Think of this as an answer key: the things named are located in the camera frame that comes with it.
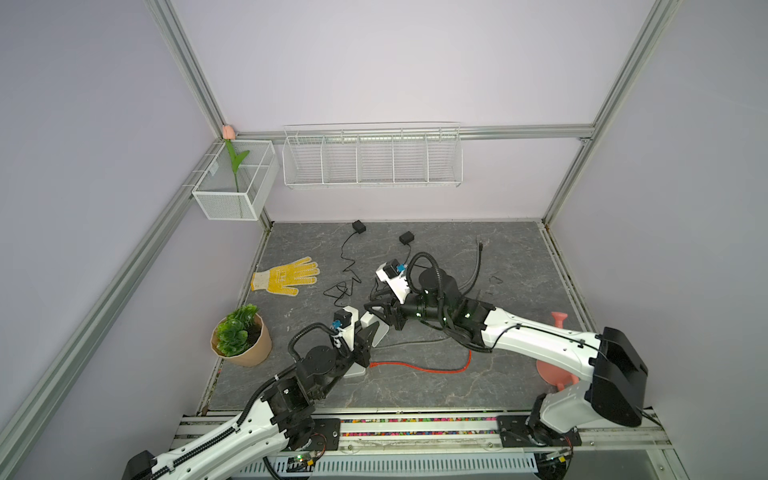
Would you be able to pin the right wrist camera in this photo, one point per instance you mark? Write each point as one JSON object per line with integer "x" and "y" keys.
{"x": 393, "y": 274}

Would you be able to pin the long white wire basket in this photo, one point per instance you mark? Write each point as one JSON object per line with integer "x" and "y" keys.
{"x": 388, "y": 154}

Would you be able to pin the artificial pink tulip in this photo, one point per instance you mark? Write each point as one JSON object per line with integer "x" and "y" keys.
{"x": 236, "y": 158}

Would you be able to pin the white network switch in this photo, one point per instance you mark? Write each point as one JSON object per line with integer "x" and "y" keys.
{"x": 373, "y": 329}
{"x": 355, "y": 371}

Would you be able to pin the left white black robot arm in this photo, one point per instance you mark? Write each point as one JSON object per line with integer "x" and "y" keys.
{"x": 278, "y": 415}

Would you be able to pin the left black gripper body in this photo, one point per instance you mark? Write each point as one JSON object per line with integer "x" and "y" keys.
{"x": 343, "y": 361}

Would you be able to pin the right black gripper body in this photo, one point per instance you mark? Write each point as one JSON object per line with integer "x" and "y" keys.
{"x": 416, "y": 310}

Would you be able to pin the green potted plant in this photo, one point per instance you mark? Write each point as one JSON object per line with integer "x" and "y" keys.
{"x": 242, "y": 338}

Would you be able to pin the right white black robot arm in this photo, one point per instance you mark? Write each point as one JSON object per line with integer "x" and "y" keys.
{"x": 608, "y": 376}

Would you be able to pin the yellow work glove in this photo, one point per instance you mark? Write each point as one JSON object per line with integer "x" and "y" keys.
{"x": 286, "y": 279}

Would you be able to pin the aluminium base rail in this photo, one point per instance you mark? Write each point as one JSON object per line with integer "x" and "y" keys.
{"x": 443, "y": 443}

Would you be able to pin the pink watering can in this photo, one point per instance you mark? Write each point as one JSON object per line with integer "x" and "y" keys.
{"x": 552, "y": 375}

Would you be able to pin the small white mesh basket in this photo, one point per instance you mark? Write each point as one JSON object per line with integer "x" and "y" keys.
{"x": 215, "y": 190}

